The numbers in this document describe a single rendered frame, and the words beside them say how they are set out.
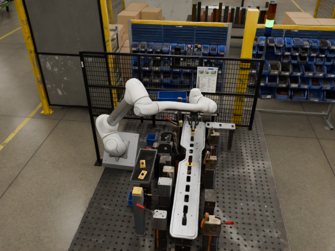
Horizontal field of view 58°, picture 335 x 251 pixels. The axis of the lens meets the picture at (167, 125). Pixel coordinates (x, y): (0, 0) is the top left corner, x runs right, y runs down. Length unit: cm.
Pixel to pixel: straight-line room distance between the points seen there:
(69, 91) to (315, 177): 377
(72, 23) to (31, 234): 274
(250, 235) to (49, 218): 217
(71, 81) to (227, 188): 310
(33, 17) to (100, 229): 326
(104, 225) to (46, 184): 166
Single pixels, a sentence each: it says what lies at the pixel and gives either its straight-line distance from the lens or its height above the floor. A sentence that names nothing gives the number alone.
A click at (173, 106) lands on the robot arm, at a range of 247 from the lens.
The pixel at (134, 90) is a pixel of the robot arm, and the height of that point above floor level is 161.
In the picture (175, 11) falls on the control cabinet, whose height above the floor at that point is 55.
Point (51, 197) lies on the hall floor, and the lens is 389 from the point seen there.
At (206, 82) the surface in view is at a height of 127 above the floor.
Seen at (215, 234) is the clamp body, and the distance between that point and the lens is 217.
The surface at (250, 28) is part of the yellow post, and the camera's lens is 311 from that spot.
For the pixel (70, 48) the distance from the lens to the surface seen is 475.
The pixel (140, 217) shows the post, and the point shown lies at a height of 91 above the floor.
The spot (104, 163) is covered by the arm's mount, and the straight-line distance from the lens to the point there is 301.
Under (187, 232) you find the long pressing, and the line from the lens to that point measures 210.
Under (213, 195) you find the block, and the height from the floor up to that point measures 103.
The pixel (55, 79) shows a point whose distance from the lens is 509.
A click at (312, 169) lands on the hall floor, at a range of 441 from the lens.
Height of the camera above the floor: 269
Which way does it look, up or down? 34 degrees down
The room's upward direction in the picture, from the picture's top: straight up
